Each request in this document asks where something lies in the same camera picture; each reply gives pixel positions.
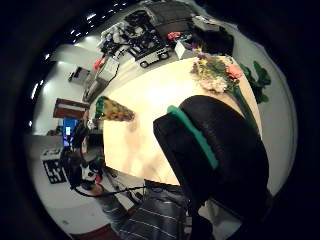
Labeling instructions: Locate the black equipment cart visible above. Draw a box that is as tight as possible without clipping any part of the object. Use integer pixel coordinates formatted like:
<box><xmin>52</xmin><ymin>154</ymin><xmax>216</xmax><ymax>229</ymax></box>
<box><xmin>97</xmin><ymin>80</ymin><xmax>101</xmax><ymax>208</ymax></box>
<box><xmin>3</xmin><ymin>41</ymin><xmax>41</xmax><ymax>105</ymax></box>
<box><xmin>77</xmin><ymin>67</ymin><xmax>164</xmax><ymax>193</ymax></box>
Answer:
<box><xmin>117</xmin><ymin>9</ymin><xmax>172</xmax><ymax>69</ymax></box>

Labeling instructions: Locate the white box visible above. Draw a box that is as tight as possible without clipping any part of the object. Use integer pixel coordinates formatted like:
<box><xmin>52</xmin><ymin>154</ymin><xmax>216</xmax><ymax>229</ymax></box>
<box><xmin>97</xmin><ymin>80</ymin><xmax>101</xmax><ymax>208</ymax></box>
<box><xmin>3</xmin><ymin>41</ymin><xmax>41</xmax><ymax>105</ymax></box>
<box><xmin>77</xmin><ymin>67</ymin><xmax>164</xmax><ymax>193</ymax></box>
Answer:
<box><xmin>174</xmin><ymin>40</ymin><xmax>190</xmax><ymax>61</ymax></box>

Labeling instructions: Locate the mixed flower bouquet pink bloom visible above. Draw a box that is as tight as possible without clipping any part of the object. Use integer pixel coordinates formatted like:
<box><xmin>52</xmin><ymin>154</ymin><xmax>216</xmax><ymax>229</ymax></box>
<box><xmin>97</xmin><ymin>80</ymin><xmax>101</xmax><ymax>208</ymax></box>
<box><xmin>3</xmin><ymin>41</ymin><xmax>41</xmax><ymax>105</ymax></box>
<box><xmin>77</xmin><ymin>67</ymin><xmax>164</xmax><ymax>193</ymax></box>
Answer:
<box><xmin>189</xmin><ymin>49</ymin><xmax>263</xmax><ymax>136</ymax></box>

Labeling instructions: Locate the white marker cube left glove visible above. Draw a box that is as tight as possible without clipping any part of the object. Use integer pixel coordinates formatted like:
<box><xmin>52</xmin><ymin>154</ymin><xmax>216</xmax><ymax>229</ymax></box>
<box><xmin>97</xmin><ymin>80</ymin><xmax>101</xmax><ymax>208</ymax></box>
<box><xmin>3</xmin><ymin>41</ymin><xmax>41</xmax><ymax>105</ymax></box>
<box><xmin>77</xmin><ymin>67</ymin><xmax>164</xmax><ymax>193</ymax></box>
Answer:
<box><xmin>40</xmin><ymin>148</ymin><xmax>69</xmax><ymax>185</ymax></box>

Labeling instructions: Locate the blue lit monitor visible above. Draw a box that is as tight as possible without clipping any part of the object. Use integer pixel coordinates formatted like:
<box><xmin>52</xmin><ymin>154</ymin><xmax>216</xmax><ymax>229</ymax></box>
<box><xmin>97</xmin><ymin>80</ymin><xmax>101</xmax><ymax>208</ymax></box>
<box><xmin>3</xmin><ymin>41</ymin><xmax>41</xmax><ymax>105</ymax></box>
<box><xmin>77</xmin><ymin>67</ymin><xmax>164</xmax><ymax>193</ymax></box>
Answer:
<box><xmin>61</xmin><ymin>117</ymin><xmax>79</xmax><ymax>148</ymax></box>

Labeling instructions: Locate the black cable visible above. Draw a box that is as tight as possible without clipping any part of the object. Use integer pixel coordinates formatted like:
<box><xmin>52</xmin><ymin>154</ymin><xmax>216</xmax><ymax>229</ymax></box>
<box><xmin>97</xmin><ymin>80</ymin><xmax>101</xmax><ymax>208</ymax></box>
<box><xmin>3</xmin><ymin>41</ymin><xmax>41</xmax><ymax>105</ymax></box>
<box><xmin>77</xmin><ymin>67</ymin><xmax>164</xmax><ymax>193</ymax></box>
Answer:
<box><xmin>72</xmin><ymin>185</ymin><xmax>148</xmax><ymax>198</ymax></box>

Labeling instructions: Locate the the person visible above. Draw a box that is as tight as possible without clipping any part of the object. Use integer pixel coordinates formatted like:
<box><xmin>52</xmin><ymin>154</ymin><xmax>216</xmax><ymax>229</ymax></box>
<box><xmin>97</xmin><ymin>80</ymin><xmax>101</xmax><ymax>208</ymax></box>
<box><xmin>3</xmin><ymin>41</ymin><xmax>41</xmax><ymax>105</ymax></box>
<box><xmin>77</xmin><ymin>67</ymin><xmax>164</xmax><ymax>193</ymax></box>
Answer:
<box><xmin>96</xmin><ymin>179</ymin><xmax>214</xmax><ymax>240</ymax></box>

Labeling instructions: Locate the black bag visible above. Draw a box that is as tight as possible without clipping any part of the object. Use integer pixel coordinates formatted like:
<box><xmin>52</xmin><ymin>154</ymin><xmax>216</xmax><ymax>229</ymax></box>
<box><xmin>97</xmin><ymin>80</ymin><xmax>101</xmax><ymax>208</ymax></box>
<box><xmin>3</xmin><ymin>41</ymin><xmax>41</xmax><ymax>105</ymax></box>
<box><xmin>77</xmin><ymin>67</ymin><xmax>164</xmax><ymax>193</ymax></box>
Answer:
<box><xmin>194</xmin><ymin>25</ymin><xmax>235</xmax><ymax>57</ymax></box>

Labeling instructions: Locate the brown wooden cabinet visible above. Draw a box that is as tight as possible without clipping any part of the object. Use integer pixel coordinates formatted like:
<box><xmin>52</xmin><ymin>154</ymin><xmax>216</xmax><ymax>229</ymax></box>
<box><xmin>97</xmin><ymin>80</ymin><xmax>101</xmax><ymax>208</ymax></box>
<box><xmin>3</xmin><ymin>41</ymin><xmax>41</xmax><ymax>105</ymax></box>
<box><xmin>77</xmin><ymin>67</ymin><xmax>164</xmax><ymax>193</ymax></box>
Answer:
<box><xmin>52</xmin><ymin>97</ymin><xmax>90</xmax><ymax>120</ymax></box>

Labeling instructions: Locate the green leafy artificial plant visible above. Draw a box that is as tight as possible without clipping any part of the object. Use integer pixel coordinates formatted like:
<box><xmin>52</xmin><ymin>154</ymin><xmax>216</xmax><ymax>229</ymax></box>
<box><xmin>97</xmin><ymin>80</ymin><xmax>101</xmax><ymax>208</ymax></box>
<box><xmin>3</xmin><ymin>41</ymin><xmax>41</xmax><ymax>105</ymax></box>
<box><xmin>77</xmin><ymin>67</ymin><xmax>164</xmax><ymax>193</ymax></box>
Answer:
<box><xmin>239</xmin><ymin>60</ymin><xmax>272</xmax><ymax>105</ymax></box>

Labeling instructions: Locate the grey machine with red handle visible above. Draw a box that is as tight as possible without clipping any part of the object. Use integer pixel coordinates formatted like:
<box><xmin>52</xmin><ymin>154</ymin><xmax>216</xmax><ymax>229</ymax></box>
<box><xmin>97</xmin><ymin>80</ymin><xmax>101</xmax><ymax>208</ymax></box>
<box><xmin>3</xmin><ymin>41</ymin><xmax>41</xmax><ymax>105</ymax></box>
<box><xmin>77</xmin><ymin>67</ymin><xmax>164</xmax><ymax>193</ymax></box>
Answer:
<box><xmin>93</xmin><ymin>54</ymin><xmax>121</xmax><ymax>84</ymax></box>

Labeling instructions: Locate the yellow flower bouquet green wrap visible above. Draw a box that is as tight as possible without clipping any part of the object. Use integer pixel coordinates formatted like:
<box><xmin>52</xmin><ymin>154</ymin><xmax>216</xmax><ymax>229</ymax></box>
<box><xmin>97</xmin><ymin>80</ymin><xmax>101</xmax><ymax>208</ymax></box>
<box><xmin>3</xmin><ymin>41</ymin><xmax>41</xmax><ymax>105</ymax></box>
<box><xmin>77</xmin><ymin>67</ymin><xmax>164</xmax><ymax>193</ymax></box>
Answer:
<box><xmin>94</xmin><ymin>95</ymin><xmax>136</xmax><ymax>123</ymax></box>

